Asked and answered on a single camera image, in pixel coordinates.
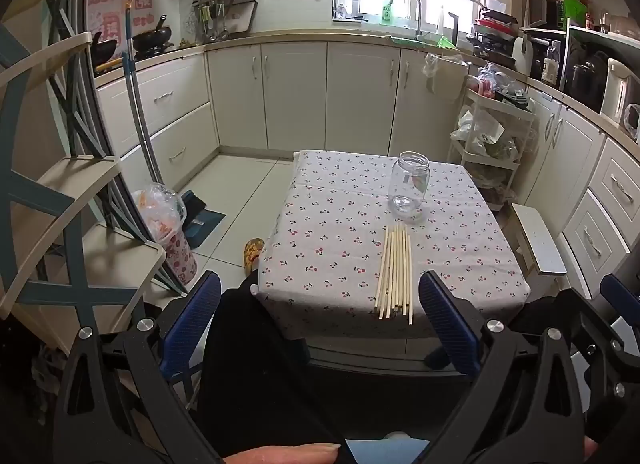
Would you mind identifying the person's left hand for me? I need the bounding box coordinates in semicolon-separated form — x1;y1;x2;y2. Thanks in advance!
221;442;343;464

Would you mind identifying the white stool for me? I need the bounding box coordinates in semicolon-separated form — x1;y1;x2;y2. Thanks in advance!
510;203;568;277

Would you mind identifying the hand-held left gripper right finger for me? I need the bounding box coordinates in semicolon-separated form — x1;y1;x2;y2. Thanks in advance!
419;271;586;464

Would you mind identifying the clear glass jar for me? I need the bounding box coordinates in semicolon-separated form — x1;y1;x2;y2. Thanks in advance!
389;150;432;219

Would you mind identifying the beige and blue shelf rack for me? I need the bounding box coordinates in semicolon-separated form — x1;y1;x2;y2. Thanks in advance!
0;0;221;360

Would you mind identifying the yellow patterned slipper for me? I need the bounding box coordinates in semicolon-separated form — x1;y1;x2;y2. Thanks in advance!
243;239;266;275

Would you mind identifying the white electric kettle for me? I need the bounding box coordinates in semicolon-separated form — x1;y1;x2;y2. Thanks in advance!
600;58;633;127

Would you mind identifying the row of wooden chopsticks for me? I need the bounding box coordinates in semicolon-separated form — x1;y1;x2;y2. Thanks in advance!
374;223;414;325

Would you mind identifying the chrome kitchen faucet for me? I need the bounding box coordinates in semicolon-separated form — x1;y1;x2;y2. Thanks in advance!
389;0;423;39

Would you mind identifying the black pot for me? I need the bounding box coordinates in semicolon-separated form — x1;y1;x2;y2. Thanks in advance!
90;32;121;67

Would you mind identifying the hanging clear plastic bag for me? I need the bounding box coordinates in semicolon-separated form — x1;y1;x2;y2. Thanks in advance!
422;51;468;102

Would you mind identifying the black wok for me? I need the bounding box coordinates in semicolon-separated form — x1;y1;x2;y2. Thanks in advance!
131;14;173;52

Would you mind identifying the flower print trash bin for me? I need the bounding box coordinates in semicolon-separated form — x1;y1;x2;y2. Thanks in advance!
162;229;197;287

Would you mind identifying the cream cabinet with silver handles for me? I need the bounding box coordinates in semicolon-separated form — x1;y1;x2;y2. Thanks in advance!
510;88;640;305

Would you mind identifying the cream door cabinet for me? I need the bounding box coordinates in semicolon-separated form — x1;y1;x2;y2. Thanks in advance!
205;41;466;159

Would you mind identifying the white plastic bag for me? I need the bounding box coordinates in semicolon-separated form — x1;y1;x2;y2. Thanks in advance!
450;108;506;155

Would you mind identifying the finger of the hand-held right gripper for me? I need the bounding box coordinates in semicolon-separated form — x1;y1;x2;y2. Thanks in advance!
599;274;640;317

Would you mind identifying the white plastic jug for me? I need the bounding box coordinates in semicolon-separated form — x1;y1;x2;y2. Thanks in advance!
512;36;533;77

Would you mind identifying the dark blue dustpan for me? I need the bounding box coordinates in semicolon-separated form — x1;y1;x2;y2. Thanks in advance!
177;190;227;249

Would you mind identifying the white rolling cart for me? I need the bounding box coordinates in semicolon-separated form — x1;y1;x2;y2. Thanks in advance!
447;88;536;212

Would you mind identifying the cherry print tablecloth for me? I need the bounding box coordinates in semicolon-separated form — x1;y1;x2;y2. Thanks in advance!
252;150;532;342

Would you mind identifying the clear plastic trash bag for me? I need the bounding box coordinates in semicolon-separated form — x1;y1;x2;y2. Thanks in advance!
131;183;187;239

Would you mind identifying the silver microwave oven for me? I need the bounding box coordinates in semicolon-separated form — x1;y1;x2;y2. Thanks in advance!
522;0;568;29

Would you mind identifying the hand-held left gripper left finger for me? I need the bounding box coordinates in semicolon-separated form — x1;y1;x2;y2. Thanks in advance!
52;271;223;464

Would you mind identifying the dish rack with pans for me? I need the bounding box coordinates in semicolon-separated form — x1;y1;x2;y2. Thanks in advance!
465;0;521;69

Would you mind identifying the black air fryer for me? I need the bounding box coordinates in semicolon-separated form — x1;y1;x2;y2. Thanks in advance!
567;51;608;112

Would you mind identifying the pink wall poster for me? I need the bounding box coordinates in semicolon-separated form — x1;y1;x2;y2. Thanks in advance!
87;0;156;44

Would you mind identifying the cream drawer cabinet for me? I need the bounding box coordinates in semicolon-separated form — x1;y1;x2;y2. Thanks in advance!
95;51;221;195

